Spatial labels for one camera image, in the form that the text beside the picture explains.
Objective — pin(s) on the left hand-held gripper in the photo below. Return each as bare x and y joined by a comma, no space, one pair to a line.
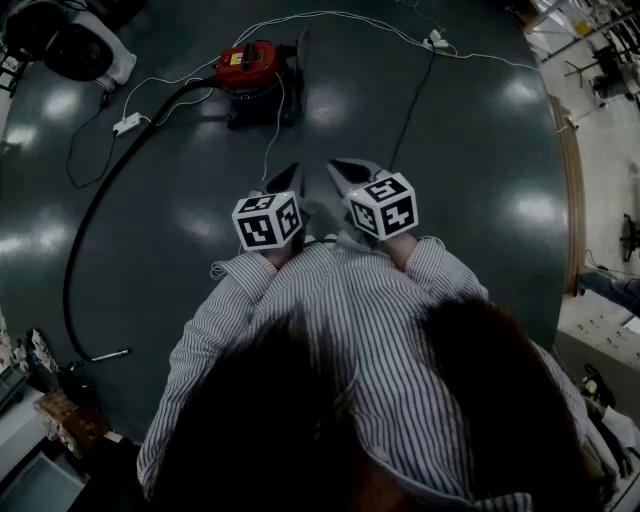
265,222

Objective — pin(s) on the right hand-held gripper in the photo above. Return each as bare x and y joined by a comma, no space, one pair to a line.
385,207

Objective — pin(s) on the person's right forearm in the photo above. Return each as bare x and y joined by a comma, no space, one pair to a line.
435,265

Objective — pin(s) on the person's left forearm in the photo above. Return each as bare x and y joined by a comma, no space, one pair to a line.
225,310

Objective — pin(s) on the person's legs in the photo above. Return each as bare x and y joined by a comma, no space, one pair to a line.
322,217

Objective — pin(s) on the red vacuum cleaner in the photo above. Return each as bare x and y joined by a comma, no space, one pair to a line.
247,62

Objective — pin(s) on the person's striped shirt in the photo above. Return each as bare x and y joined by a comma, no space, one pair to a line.
345,320

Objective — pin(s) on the white power strip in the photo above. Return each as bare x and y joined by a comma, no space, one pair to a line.
436,39
127,124

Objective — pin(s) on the curved wooden strip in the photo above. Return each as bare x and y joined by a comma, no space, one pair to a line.
572,200

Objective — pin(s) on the black chair base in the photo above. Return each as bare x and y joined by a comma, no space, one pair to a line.
631,235

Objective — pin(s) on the floral cloth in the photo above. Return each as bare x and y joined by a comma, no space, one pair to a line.
70,422

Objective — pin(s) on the grey storage box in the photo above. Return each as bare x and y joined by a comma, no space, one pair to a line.
42,482

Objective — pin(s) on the metal table frame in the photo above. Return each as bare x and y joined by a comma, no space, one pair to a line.
585,35

